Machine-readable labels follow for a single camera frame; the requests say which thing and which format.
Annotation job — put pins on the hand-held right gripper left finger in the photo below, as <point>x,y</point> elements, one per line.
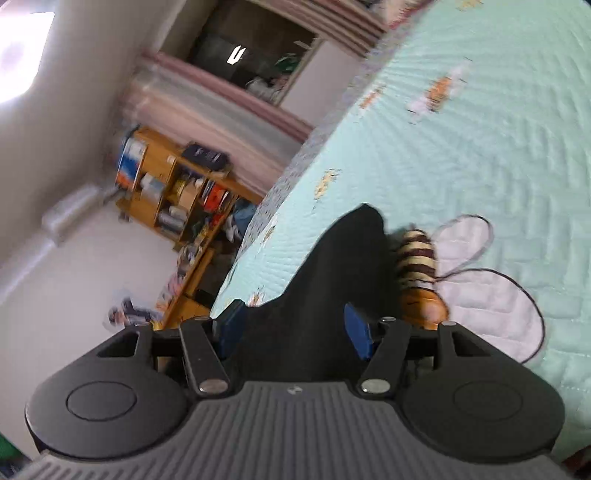
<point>233,325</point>

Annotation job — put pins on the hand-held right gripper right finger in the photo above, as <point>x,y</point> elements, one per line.
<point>358,332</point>

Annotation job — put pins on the black pants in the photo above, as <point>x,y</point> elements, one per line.
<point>332,277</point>

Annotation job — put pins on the wooden desk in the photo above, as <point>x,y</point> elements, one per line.
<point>189,295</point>

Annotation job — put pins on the blue cloth bundle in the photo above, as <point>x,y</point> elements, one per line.
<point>242,221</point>

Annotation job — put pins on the wooden bookshelf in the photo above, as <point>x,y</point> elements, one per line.
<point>175,194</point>

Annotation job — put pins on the navy tote bag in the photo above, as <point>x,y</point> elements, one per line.
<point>205,156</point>

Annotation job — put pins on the white air conditioner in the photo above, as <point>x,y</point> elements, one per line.
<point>76,212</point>

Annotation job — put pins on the teal bee-print quilted blanket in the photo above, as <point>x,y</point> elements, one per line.
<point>485,161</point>

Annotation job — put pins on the window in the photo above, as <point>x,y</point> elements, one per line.
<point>240,50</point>

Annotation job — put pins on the ceiling light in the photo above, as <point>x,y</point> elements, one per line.
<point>21,55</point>

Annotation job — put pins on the wall poster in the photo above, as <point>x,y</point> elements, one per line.
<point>131,311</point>

